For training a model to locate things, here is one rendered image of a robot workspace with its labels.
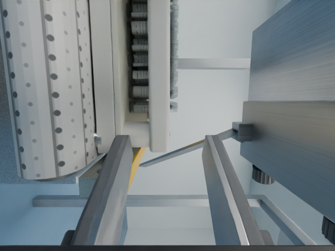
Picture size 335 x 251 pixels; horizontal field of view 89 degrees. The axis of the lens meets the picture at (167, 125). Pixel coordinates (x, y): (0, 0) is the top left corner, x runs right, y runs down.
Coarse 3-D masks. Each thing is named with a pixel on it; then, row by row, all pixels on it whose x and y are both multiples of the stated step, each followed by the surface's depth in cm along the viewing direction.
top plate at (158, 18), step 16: (160, 0) 15; (160, 16) 15; (160, 32) 15; (160, 48) 15; (160, 64) 15; (160, 80) 16; (160, 96) 16; (160, 112) 16; (160, 128) 16; (160, 144) 16
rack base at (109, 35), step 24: (96, 0) 15; (120, 0) 16; (96, 24) 15; (120, 24) 16; (96, 48) 15; (120, 48) 16; (96, 72) 15; (120, 72) 16; (96, 96) 16; (120, 96) 16; (96, 120) 16; (120, 120) 16; (144, 120) 33
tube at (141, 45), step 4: (128, 40) 19; (132, 40) 19; (136, 40) 19; (140, 40) 19; (144, 40) 19; (172, 40) 19; (176, 40) 19; (128, 44) 19; (132, 44) 19; (136, 44) 19; (140, 44) 19; (144, 44) 19; (172, 44) 19; (176, 44) 19; (128, 48) 19; (132, 48) 19; (136, 48) 19; (140, 48) 19; (144, 48) 19; (172, 48) 19; (176, 48) 19
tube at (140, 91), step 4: (132, 88) 19; (136, 88) 19; (140, 88) 19; (144, 88) 19; (148, 88) 19; (172, 88) 20; (176, 88) 20; (132, 92) 19; (136, 92) 19; (140, 92) 19; (144, 92) 19; (148, 92) 19; (172, 92) 20; (176, 92) 20; (132, 96) 20; (136, 96) 20; (140, 96) 20; (144, 96) 20; (148, 96) 20; (172, 96) 20; (176, 96) 20
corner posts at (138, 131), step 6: (126, 126) 17; (132, 126) 17; (138, 126) 17; (144, 126) 17; (126, 132) 17; (132, 132) 17; (138, 132) 17; (144, 132) 17; (132, 138) 17; (138, 138) 17; (144, 138) 17; (132, 144) 17; (138, 144) 17; (144, 144) 17
